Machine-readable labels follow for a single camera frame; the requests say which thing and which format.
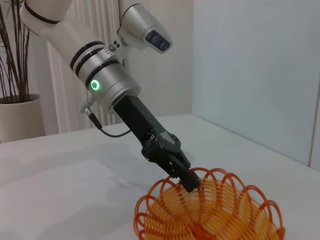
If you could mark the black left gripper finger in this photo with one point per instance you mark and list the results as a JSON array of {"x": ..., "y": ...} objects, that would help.
[
  {"x": 172, "y": 170},
  {"x": 187, "y": 172}
]

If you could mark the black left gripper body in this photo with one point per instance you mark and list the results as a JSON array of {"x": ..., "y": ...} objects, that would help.
[{"x": 145, "y": 125}]

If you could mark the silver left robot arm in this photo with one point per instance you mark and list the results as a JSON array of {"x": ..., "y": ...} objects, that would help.
[{"x": 107, "y": 75}]

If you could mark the white plant pot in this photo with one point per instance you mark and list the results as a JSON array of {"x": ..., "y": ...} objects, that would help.
[{"x": 20, "y": 120}]

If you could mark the dry twig plant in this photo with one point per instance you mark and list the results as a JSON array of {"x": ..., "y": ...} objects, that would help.
[{"x": 15, "y": 62}]

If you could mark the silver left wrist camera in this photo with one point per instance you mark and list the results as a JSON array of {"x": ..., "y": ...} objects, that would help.
[{"x": 142, "y": 25}]

